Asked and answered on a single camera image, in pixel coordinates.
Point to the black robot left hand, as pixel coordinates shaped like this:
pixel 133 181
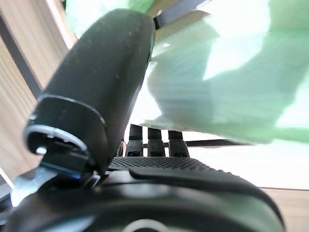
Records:
pixel 96 84

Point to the napa cabbage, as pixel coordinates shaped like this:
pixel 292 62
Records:
pixel 217 96

